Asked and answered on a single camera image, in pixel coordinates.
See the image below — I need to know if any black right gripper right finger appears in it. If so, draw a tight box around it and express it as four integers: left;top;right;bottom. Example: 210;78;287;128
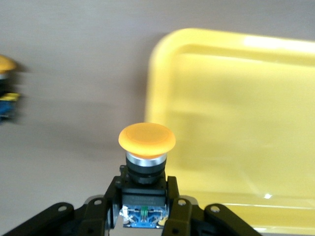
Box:
162;176;263;236

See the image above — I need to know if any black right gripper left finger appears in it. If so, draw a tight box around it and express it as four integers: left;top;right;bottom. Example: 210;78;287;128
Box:
1;176;124;236

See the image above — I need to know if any yellow mushroom push button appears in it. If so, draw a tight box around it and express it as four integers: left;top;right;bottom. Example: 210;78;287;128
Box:
118;122;177;229
0;54;22;125

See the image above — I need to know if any yellow plastic tray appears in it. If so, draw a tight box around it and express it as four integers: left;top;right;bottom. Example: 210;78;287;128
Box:
144;28;315;236

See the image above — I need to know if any brown table cover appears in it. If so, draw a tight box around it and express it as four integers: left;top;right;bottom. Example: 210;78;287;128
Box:
0;0;315;236

